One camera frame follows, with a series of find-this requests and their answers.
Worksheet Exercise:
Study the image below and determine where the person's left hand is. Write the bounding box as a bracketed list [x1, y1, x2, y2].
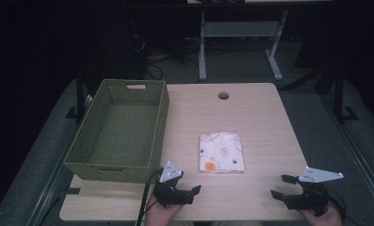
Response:
[144, 194, 183, 226]

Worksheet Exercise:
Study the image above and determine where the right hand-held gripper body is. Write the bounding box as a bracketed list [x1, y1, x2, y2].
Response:
[283, 166, 345, 218]

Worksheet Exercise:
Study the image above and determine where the metal floor rail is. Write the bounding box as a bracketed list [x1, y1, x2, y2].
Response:
[318, 92, 374, 218]
[25, 93, 93, 226]

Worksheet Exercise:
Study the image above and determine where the green woven basket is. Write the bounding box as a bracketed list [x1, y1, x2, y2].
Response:
[63, 78, 171, 185]

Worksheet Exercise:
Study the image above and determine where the black metal stand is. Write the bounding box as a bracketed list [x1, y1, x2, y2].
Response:
[316, 67, 360, 124]
[65, 70, 93, 124]

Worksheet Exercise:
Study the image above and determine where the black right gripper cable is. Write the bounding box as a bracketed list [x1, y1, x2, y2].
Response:
[327, 187, 350, 220]

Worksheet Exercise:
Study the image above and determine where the bundle of floor cables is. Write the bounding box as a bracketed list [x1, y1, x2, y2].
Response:
[131, 33, 202, 81]

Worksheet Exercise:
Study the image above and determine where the person's right hand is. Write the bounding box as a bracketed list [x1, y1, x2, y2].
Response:
[299, 202, 345, 226]

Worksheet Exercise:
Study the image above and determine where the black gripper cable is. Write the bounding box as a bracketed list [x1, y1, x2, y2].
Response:
[136, 169, 164, 226]
[327, 187, 350, 220]

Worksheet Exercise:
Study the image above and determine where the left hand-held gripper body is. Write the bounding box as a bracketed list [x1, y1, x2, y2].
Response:
[152, 160, 196, 208]

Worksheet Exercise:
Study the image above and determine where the grey metal table frame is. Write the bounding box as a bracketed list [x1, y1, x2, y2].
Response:
[198, 8, 289, 82]

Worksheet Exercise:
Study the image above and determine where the white patterned cloth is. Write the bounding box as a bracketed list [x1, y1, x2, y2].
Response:
[198, 131, 246, 174]

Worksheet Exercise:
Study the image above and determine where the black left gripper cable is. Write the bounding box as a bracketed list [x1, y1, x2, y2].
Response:
[136, 169, 164, 226]

